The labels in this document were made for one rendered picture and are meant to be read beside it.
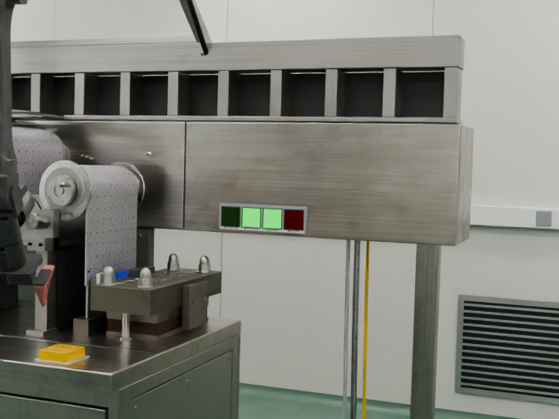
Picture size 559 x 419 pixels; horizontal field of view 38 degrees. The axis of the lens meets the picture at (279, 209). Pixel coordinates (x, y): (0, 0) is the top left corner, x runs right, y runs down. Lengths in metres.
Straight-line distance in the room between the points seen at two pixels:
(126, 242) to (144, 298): 0.30
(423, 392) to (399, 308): 2.24
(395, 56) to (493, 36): 2.36
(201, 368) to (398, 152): 0.73
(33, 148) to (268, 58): 0.66
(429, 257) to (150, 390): 0.83
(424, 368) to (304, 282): 2.42
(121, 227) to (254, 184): 0.36
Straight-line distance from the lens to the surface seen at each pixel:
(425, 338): 2.26
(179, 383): 1.99
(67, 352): 1.79
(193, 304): 2.09
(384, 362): 4.59
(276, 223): 2.16
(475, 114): 4.40
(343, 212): 2.11
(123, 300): 1.97
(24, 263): 1.62
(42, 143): 2.30
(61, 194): 2.05
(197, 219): 2.26
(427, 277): 2.24
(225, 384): 2.24
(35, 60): 2.56
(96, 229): 2.08
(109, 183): 2.12
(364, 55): 2.12
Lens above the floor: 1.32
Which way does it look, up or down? 3 degrees down
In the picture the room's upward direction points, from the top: 2 degrees clockwise
